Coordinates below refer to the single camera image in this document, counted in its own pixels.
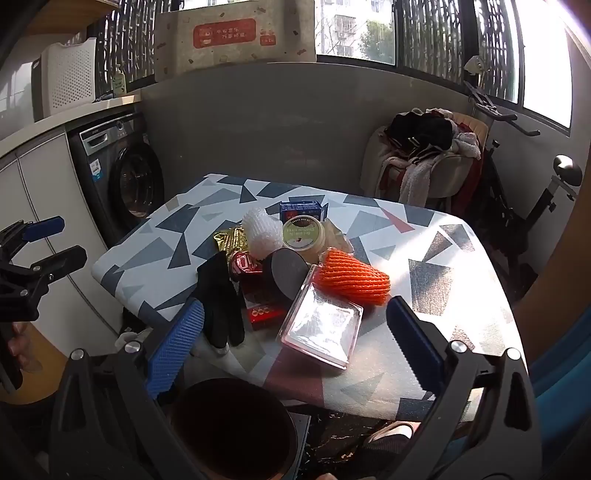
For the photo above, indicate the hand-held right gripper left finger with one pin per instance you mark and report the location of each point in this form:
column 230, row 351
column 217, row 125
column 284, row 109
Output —
column 178, row 341

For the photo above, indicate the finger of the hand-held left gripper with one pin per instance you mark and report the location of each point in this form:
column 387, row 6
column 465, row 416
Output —
column 60, row 263
column 44, row 228

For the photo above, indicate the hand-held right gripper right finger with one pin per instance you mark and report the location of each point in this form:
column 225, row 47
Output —
column 415, row 341

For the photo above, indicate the black glove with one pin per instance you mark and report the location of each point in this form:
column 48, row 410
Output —
column 219, row 295

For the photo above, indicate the red cigarette box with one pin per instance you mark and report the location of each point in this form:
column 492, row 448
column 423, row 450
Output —
column 263, row 316

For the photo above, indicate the orange foam net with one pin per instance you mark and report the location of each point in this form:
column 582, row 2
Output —
column 351, row 277

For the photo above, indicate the clear plastic food container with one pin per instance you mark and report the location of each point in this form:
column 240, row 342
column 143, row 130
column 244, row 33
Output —
column 323, row 327

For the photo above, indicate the crushed red can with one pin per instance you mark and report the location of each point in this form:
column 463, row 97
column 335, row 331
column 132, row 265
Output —
column 242, row 264

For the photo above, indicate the dark brown trash bin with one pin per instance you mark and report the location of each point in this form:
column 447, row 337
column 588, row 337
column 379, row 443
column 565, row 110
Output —
column 231, row 429

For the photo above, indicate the gold foil packet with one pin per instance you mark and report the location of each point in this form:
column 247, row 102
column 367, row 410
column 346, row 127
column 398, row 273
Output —
column 228, row 240

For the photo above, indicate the black round lid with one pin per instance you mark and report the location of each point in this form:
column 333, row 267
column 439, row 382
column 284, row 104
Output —
column 286, row 272

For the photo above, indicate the white tissue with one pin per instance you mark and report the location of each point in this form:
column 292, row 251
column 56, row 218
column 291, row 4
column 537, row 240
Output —
column 334, row 240

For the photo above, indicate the white foam net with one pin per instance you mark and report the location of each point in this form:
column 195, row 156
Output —
column 261, row 230

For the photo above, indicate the round cream tub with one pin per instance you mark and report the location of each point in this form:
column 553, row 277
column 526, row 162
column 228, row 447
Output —
column 302, row 230

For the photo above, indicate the blue carton box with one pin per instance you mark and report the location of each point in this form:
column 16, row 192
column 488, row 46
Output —
column 300, row 208

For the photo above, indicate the person's left hand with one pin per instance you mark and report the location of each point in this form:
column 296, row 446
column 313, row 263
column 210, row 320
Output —
column 23, row 346

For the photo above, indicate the white cabinet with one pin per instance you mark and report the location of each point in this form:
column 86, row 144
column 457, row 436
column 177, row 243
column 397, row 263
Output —
column 46, row 194

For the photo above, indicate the geometric patterned table cover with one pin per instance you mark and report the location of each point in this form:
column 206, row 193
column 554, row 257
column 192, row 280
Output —
column 152, row 258

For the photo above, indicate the pink slipper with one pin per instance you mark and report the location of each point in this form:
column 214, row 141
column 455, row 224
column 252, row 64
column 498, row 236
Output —
column 392, row 433

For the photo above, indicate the grey washing machine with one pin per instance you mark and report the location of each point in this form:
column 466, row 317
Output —
column 134, row 184

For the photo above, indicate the beige countertop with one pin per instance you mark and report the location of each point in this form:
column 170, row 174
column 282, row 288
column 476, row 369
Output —
column 46, row 122

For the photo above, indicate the white perforated basket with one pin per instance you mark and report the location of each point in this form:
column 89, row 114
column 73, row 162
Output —
column 69, row 78

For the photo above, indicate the white fleece cloth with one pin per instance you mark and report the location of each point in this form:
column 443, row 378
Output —
column 415, row 182

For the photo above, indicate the blue sofa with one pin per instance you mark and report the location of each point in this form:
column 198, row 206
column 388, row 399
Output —
column 568, row 392

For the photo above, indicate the pale plastic bottle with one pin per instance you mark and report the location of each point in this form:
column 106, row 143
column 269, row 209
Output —
column 119, row 85

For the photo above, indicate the brown wooden panel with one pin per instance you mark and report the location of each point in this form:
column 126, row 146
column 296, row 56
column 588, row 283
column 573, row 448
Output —
column 563, row 258

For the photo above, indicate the red garment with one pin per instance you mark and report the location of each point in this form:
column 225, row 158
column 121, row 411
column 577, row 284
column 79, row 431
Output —
column 473, row 180

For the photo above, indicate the beige chair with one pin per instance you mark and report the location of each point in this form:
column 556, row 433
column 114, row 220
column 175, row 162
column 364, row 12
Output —
column 450, row 170

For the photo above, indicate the black exercise bike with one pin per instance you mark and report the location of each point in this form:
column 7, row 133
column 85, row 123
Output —
column 545, row 203

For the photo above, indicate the black striped garment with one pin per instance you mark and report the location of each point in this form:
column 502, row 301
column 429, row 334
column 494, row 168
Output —
column 425, row 129

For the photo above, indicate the wooden shelf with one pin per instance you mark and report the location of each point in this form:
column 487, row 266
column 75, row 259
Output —
column 60, row 16

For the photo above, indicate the window with patterned grille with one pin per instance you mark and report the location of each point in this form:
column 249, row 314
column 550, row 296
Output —
column 429, row 37

